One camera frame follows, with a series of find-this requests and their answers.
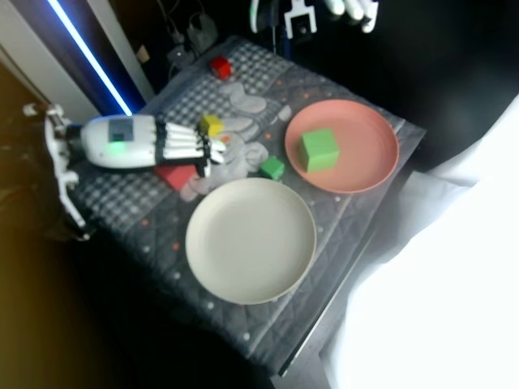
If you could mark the white cloth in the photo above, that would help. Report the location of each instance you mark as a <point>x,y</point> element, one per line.
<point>442,263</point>

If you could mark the large green cube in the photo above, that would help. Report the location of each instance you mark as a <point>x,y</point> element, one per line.
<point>320,150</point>

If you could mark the pink plate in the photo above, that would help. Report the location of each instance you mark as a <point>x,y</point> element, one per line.
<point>365,162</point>

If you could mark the blue-white light strip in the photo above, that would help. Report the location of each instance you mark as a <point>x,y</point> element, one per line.
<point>89,56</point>

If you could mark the small yellow cube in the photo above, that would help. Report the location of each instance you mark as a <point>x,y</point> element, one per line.
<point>213,123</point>

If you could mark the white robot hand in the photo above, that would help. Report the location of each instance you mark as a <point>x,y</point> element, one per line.
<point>357,9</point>
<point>121,142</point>

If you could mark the grey quilt with bear print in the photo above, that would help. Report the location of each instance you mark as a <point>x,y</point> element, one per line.
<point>129,210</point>

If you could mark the large red block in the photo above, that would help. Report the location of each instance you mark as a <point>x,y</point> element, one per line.
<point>176,176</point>

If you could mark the dark power adapter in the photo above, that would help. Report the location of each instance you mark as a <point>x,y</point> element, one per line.
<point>201,32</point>

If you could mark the small red cube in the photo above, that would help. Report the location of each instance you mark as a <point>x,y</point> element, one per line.
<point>221,67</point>

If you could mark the small green cube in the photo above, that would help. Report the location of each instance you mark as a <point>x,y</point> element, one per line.
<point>271,168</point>

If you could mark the grey socket block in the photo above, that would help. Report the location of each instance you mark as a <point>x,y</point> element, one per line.
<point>180,54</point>

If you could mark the white plate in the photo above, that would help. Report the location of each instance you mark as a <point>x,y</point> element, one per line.
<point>249,241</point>

